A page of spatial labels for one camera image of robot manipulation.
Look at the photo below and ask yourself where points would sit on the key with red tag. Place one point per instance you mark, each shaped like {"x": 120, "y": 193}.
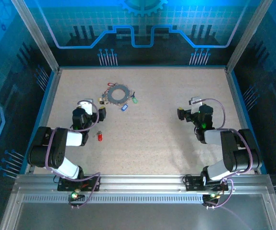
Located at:
{"x": 99, "y": 138}

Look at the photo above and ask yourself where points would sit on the large metal keyring bundle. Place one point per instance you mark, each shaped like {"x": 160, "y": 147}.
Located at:
{"x": 111, "y": 95}

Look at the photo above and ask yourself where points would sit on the blue plastic key tag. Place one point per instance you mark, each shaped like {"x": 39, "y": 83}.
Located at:
{"x": 124, "y": 107}

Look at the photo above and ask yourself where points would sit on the red plastic key tag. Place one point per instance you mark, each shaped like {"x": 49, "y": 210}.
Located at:
{"x": 110, "y": 84}

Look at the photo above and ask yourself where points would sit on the green plastic key tag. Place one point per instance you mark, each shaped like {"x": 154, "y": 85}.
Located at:
{"x": 134, "y": 100}

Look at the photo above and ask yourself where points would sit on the black head key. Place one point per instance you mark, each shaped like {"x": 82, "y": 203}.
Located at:
{"x": 133, "y": 93}

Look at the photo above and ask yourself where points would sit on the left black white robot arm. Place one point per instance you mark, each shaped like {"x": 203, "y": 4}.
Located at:
{"x": 56, "y": 148}

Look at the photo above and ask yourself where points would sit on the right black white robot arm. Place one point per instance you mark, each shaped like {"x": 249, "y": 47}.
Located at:
{"x": 229, "y": 148}

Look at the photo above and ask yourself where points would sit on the black connector block with LEDs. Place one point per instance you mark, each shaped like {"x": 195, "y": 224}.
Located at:
{"x": 211, "y": 198}
{"x": 76, "y": 197}

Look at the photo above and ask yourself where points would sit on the grey metal tray plate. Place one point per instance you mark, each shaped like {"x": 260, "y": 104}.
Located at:
{"x": 128, "y": 218}

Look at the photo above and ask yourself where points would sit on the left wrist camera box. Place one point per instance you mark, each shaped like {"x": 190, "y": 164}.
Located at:
{"x": 88, "y": 107}

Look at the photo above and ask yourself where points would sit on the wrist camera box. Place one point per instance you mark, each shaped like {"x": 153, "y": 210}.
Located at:
{"x": 196, "y": 103}
{"x": 88, "y": 107}

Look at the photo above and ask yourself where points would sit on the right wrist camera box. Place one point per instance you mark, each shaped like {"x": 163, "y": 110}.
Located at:
{"x": 196, "y": 103}

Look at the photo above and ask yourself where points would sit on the blue edged side rail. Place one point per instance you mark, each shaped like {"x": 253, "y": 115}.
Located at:
{"x": 243, "y": 119}
{"x": 43, "y": 119}

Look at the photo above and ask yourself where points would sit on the aluminium table edge rail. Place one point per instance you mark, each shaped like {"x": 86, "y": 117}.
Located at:
{"x": 140, "y": 67}

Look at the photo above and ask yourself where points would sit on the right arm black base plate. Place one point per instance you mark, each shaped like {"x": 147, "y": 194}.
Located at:
{"x": 193, "y": 184}

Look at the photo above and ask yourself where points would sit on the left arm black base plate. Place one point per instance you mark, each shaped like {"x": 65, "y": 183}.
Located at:
{"x": 65, "y": 185}

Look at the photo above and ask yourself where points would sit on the aluminium mounting rail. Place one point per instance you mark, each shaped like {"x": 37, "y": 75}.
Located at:
{"x": 140, "y": 183}

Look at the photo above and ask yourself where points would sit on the aluminium frame post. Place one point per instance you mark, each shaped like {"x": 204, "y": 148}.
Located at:
{"x": 35, "y": 36}
{"x": 248, "y": 36}

